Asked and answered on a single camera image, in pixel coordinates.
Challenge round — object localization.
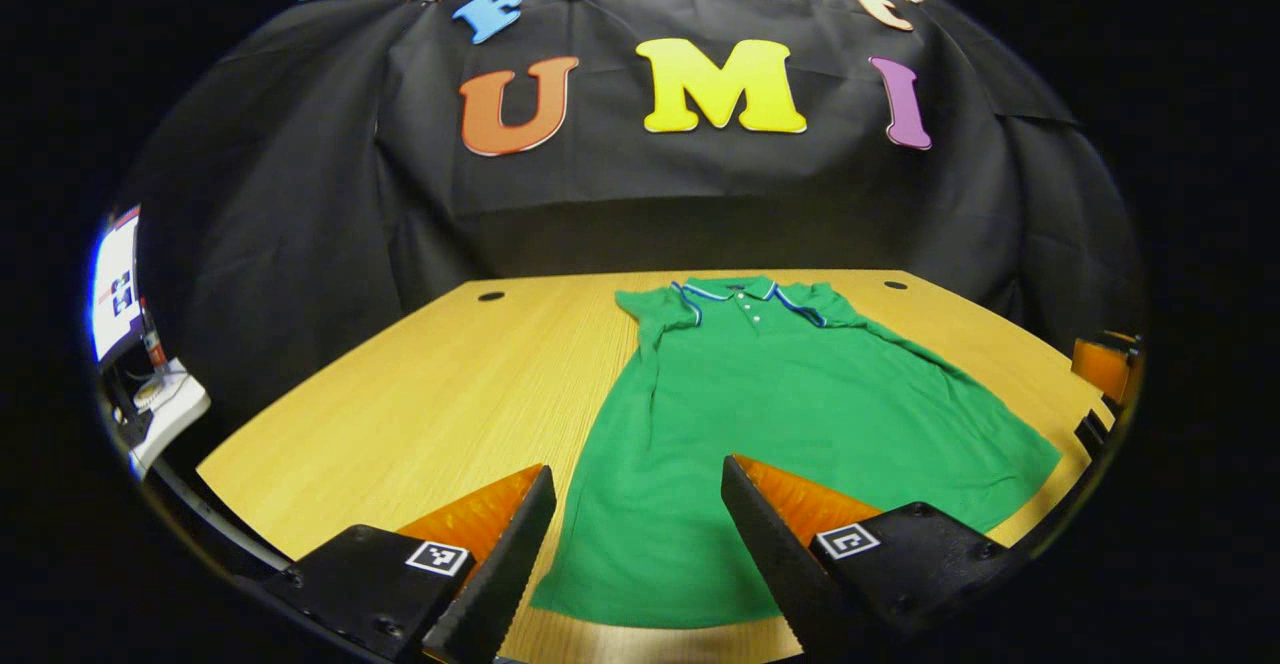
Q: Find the green T-shirt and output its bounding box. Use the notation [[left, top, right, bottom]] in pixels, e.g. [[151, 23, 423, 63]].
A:
[[530, 276, 1063, 631]]

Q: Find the red bottle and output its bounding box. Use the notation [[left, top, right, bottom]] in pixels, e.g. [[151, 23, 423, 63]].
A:
[[140, 299, 169, 370]]

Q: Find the computer monitor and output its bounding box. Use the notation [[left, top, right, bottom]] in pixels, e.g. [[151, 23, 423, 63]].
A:
[[90, 206, 144, 365]]

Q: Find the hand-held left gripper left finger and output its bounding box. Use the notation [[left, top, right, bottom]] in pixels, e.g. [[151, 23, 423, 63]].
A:
[[262, 464, 558, 664]]

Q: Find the white side table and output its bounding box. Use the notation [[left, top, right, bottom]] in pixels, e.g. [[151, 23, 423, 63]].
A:
[[125, 359, 213, 480]]

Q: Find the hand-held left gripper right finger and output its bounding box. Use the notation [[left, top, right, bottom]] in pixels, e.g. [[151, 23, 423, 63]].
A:
[[721, 454, 1031, 664]]

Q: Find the black backdrop cloth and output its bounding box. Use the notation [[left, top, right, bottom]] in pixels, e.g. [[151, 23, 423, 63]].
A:
[[125, 0, 1146, 445]]

